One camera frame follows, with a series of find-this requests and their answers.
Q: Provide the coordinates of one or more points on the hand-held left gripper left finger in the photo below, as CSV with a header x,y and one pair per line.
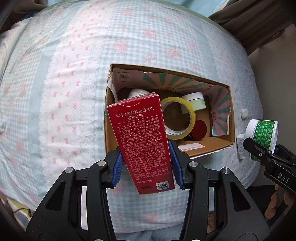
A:
x,y
116,166

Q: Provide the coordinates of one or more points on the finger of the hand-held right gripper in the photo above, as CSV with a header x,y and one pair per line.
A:
x,y
286,153
256,149

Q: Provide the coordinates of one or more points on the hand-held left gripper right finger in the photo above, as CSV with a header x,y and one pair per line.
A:
x,y
174,166

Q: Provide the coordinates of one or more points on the white jar green label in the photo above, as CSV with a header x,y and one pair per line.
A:
x,y
263,132

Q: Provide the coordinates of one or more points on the red carton box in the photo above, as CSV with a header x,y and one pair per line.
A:
x,y
141,139

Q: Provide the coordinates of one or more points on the cardboard box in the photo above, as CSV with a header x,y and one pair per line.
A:
x,y
208,146

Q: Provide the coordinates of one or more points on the red round lid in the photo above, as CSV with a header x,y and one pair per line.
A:
x,y
199,129

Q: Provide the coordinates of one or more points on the yellow tape roll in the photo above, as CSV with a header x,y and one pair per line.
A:
x,y
175,100

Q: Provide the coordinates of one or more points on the pale green jar white lid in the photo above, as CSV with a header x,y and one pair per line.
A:
x,y
196,102

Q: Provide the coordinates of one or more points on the white pill bottle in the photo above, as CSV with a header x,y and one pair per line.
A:
x,y
137,93

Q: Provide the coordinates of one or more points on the person's right hand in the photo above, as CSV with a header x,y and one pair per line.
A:
x,y
277,199

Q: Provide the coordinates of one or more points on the small white tube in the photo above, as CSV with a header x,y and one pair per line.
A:
x,y
240,146

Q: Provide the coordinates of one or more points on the small white case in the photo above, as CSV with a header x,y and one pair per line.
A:
x,y
244,114

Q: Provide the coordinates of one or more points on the checked floral bed sheet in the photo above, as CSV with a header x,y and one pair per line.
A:
x,y
69,92

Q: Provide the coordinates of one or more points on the yellow printed cloth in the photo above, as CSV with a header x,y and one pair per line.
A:
x,y
13,204

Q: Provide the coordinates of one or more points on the brown curtain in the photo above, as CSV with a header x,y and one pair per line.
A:
x,y
254,23
30,11

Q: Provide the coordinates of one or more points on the light blue hanging cloth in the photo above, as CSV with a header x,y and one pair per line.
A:
x,y
203,5

